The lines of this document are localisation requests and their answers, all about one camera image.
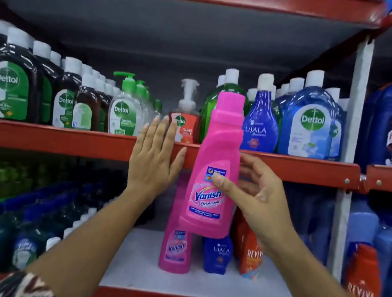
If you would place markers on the small pink stain remover bottle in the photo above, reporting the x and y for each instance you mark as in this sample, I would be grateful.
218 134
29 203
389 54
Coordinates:
175 251

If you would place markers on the person's right forearm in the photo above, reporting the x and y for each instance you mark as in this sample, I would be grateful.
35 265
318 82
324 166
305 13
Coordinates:
317 293

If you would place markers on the green bottle white cap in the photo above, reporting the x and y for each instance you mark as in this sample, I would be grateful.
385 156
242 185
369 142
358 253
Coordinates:
209 105

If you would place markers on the person's right hand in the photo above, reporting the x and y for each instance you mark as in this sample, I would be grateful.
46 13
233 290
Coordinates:
267 205

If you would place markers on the large orange starch bottle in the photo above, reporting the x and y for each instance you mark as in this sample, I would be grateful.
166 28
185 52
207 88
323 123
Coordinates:
363 277

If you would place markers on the person's left forearm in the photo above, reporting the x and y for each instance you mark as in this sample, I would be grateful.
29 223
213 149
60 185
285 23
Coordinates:
99 241

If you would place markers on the small blue fabric whitener bottle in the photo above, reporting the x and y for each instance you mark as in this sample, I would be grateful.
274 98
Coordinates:
217 258

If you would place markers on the white shelf upright post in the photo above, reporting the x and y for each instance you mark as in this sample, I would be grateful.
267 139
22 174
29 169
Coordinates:
357 102

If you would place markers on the person's left hand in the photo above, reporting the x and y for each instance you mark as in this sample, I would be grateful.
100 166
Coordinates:
150 169

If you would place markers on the patterned sleeve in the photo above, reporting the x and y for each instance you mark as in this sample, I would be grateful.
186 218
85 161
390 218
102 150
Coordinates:
24 287

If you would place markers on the row of dark blue bottles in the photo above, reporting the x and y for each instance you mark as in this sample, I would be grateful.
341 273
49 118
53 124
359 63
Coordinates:
310 221

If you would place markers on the red pump handwash bottle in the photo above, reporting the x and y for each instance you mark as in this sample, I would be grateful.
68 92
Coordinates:
185 117

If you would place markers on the large blue fabric whitener bottle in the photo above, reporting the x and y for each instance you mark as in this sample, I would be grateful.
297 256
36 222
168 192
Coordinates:
261 126

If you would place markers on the person's left little finger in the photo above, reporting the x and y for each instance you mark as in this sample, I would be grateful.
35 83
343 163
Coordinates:
141 138

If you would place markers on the person's left middle finger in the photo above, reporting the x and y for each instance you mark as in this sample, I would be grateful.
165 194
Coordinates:
162 132

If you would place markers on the light blue disinfectant bottle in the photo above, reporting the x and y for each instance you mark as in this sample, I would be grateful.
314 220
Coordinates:
337 135
307 128

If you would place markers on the group of pale blue bottles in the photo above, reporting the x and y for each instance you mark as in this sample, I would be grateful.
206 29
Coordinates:
390 249

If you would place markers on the row of brown antiseptic bottles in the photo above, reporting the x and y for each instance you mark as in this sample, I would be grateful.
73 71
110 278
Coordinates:
18 89

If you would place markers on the person's left thumb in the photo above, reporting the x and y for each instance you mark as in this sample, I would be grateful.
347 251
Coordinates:
178 162

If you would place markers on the large pink stain remover bottle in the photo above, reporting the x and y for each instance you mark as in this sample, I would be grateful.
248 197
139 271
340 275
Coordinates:
218 138

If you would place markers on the red metal shelving rack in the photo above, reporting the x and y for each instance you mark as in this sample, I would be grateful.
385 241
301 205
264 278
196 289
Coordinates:
75 141

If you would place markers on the orange fabric starch bottle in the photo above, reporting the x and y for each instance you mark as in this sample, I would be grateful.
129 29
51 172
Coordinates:
237 233
251 256

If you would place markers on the person's right thumb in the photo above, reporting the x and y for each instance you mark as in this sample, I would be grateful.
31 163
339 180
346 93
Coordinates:
229 184

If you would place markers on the rows of green blue bottles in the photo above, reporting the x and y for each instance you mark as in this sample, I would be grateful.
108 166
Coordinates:
1 222

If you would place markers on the clear pump bottle green cap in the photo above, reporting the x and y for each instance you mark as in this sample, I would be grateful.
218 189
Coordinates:
125 113
145 94

